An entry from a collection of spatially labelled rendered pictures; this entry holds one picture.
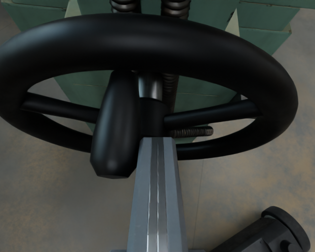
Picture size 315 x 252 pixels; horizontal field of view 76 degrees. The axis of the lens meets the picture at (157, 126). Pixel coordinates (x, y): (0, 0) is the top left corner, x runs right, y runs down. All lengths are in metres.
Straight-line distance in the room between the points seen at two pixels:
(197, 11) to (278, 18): 0.19
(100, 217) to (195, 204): 0.45
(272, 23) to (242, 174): 0.89
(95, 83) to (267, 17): 0.36
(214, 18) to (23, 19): 0.30
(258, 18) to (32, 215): 1.09
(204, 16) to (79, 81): 0.37
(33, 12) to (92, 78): 0.18
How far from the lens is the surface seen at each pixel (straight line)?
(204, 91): 0.51
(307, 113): 1.50
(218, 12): 0.21
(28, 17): 0.40
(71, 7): 0.25
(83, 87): 0.54
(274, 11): 0.36
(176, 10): 0.19
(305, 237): 1.06
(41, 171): 1.14
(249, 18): 0.36
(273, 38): 0.40
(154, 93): 0.23
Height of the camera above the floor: 1.03
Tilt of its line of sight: 70 degrees down
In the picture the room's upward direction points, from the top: 14 degrees clockwise
